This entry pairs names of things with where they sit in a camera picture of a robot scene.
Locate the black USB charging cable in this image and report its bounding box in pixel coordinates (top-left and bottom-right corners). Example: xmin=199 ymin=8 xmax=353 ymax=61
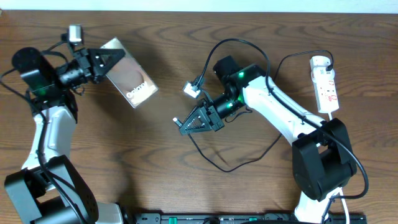
xmin=172 ymin=49 xmax=335 ymax=173

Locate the bronze Galaxy smartphone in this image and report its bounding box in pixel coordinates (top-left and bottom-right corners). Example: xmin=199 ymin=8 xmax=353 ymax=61
xmin=101 ymin=37 xmax=159 ymax=108

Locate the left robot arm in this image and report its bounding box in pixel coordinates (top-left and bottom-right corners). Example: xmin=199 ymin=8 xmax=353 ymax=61
xmin=4 ymin=47 xmax=128 ymax=223

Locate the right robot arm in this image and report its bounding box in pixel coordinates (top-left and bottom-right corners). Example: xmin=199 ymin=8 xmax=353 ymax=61
xmin=173 ymin=55 xmax=358 ymax=223

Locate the white charger plug adapter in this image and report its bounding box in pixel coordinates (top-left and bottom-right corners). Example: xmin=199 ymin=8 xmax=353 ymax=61
xmin=310 ymin=55 xmax=333 ymax=71

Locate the white power strip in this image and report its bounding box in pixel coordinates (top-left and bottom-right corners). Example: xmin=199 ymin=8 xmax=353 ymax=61
xmin=311 ymin=66 xmax=339 ymax=114

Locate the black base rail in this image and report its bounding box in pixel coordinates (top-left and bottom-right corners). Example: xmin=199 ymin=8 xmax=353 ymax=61
xmin=122 ymin=212 xmax=368 ymax=224

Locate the white power strip cord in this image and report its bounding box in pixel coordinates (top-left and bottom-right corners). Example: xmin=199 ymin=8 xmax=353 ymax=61
xmin=327 ymin=112 xmax=351 ymax=224

